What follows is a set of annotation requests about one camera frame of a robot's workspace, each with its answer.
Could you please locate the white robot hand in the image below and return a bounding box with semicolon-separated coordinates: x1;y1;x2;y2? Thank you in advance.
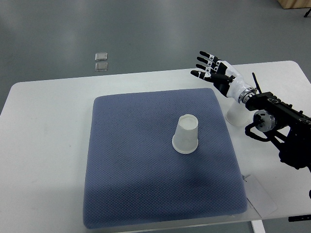
190;51;254;103

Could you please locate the white paper cup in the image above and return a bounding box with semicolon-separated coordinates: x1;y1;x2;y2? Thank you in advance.
172;114;198;154
225;100;250;126

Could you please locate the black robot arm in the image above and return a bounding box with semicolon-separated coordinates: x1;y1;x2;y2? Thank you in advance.
191;51;311;169

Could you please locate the white paper cup on cushion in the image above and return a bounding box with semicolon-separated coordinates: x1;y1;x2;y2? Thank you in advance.
172;114;198;154

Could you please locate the upper metal floor plate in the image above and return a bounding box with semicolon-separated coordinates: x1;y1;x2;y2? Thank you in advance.
95;52;108;61

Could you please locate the metal floor plate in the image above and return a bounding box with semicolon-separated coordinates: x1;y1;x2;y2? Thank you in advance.
95;62;108;72
95;52;108;61

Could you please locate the black object at edge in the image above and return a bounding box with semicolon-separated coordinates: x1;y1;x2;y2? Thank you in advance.
304;8;311;17

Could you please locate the lower metal floor plate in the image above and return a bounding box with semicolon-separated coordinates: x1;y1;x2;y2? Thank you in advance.
95;62;108;72

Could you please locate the blue grey square cushion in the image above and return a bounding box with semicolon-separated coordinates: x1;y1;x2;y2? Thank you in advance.
83;88;247;229

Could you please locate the white paper tag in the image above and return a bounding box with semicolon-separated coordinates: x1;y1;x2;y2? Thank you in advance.
243;175;277;218

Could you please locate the white table leg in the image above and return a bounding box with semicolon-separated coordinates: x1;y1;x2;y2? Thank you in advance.
251;220;266;233

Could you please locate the black table control panel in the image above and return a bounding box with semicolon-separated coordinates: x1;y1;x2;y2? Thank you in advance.
288;214;311;222

